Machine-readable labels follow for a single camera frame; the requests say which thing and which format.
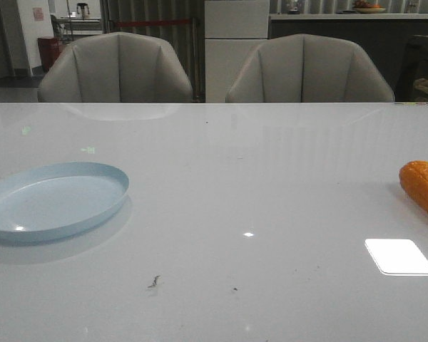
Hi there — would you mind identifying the light blue round plate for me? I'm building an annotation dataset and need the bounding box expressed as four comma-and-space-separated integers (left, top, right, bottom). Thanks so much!
0, 162, 129, 243

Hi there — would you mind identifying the orange plastic corn cob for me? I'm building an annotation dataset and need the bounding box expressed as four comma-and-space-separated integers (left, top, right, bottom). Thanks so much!
399, 160, 428, 214

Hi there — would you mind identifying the right beige upholstered chair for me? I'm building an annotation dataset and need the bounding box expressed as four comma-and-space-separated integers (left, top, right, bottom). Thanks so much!
225, 34, 394, 103

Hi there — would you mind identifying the beige upholstered chair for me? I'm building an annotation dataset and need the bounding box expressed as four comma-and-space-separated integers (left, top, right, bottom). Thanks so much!
38, 32, 193, 103
225, 34, 394, 103

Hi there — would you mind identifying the white cabinet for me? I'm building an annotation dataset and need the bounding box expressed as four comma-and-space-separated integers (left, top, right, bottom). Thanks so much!
204, 1, 270, 103

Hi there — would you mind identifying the left beige upholstered chair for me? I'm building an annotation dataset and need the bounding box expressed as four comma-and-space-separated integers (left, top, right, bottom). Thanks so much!
38, 32, 193, 103

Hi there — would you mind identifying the red barrier belt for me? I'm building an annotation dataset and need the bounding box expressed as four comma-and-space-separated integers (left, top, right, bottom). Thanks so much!
113, 19, 193, 28

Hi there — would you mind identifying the background metal table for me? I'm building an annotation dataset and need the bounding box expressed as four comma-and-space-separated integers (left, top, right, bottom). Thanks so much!
51, 14, 103, 40

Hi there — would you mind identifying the red bin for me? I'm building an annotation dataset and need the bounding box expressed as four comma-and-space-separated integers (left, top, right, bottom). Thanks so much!
37, 37, 61, 71

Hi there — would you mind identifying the grey counter with white top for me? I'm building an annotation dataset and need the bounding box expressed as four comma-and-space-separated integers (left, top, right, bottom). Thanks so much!
268, 14, 428, 100

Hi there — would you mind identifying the bowl of oranges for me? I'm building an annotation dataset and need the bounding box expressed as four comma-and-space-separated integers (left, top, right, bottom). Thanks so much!
352, 0, 386, 14

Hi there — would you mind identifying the pink wall notice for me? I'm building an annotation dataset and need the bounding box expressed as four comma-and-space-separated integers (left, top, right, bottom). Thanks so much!
32, 7, 44, 21

